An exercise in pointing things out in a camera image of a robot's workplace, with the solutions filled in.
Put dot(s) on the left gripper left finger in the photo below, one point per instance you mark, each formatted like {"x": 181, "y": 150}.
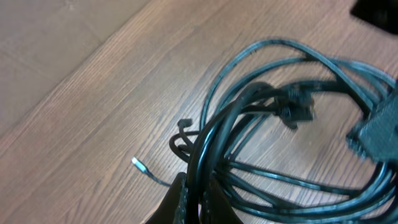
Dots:
{"x": 173, "y": 208}

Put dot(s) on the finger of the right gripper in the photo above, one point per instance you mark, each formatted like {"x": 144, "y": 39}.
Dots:
{"x": 376, "y": 136}

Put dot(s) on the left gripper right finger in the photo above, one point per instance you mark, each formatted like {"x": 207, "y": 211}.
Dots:
{"x": 215, "y": 207}

